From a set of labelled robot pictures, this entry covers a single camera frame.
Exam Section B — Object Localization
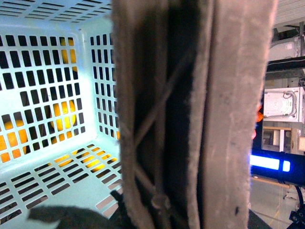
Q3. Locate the brown plastic basket handle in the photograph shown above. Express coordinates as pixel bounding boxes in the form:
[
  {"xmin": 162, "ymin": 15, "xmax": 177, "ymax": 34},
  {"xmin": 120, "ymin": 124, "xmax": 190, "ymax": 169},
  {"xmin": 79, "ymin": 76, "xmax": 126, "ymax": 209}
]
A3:
[{"xmin": 112, "ymin": 0, "xmax": 277, "ymax": 229}]

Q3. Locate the white appliance box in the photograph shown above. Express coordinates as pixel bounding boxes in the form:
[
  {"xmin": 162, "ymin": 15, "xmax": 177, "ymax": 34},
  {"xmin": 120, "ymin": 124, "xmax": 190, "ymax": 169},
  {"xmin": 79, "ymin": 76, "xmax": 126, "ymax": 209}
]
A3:
[{"xmin": 263, "ymin": 87, "xmax": 305, "ymax": 123}]

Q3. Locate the light blue plastic basket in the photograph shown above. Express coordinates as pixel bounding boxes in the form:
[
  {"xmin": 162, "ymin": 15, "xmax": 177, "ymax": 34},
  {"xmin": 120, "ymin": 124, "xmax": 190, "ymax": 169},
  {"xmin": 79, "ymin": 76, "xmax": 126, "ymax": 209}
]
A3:
[{"xmin": 0, "ymin": 0, "xmax": 122, "ymax": 229}]

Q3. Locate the dark speckled left gripper finger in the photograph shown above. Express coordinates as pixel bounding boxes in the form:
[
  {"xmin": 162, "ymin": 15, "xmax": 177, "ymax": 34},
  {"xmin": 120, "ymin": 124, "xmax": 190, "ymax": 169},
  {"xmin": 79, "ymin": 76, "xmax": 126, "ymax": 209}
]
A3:
[{"xmin": 27, "ymin": 205, "xmax": 134, "ymax": 229}]

